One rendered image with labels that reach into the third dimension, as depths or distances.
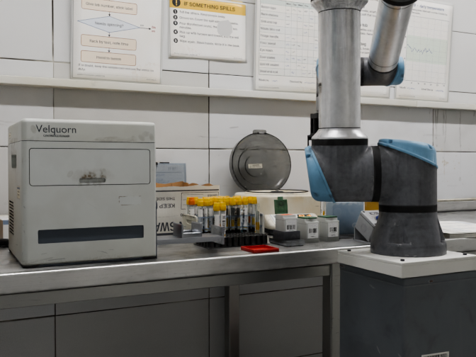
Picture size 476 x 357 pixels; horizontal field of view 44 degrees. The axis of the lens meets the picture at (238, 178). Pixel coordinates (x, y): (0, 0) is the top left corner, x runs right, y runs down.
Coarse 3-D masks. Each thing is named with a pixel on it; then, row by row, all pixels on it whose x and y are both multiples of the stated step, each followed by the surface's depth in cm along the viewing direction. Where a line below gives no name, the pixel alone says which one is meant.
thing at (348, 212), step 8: (328, 208) 168; (336, 208) 166; (344, 208) 166; (352, 208) 167; (360, 208) 168; (344, 216) 167; (352, 216) 167; (344, 224) 167; (352, 224) 168; (344, 232) 167; (352, 232) 168
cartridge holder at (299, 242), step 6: (276, 234) 153; (282, 234) 151; (288, 234) 151; (294, 234) 152; (270, 240) 156; (276, 240) 153; (282, 240) 151; (288, 240) 150; (294, 240) 150; (300, 240) 151
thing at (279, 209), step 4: (280, 196) 156; (276, 200) 156; (280, 200) 156; (284, 200) 157; (276, 204) 156; (280, 204) 156; (284, 204) 157; (276, 208) 155; (280, 208) 156; (284, 208) 156; (276, 212) 155; (280, 212) 156; (284, 212) 156
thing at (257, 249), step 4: (244, 248) 142; (248, 248) 141; (252, 248) 145; (256, 248) 145; (260, 248) 145; (264, 248) 145; (268, 248) 144; (272, 248) 143; (276, 248) 141; (252, 252) 138; (256, 252) 138; (260, 252) 139; (264, 252) 139
